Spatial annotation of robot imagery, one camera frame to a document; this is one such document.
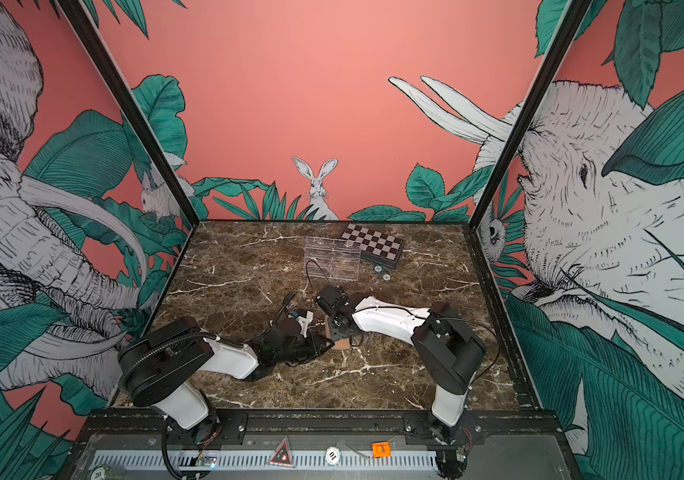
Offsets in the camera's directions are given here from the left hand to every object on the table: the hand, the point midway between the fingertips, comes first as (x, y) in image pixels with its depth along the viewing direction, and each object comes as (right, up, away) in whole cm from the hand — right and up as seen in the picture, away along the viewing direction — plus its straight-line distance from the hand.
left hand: (338, 343), depth 84 cm
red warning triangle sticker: (-13, -22, -14) cm, 29 cm away
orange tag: (+11, -20, -15) cm, 27 cm away
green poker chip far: (+14, +20, +23) cm, 33 cm away
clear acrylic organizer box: (-3, +24, +21) cm, 32 cm away
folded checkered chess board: (+13, +28, +26) cm, 40 cm away
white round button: (-1, -22, -14) cm, 26 cm away
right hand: (0, +4, +4) cm, 6 cm away
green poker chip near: (+16, +17, +20) cm, 31 cm away
